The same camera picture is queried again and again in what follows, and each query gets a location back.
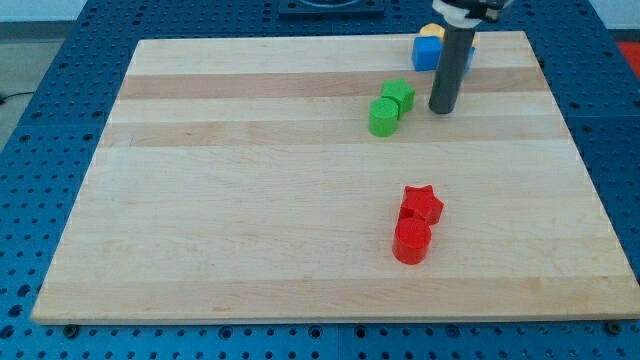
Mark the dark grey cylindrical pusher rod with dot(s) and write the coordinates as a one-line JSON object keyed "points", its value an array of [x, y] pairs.
{"points": [[453, 60]]}

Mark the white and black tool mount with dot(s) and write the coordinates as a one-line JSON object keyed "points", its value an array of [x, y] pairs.
{"points": [[468, 14]]}

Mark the green star block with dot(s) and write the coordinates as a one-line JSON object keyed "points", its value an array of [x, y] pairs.
{"points": [[401, 93]]}

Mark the red star block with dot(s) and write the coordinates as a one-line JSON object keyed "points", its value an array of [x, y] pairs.
{"points": [[421, 203]]}

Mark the blue block behind rod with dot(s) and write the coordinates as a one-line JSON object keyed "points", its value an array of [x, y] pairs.
{"points": [[469, 60]]}

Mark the yellow block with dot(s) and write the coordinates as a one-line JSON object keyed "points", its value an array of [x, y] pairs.
{"points": [[432, 30]]}

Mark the blue cube block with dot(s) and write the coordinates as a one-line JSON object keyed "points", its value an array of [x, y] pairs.
{"points": [[426, 52]]}

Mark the green cylinder block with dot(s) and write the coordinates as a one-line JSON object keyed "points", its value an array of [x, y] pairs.
{"points": [[383, 117]]}

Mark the red cylinder block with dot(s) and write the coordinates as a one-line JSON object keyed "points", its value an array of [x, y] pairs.
{"points": [[412, 237]]}

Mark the wooden board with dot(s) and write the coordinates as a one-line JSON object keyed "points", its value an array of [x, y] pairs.
{"points": [[236, 182]]}

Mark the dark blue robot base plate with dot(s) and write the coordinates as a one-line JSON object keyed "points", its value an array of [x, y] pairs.
{"points": [[300, 8]]}

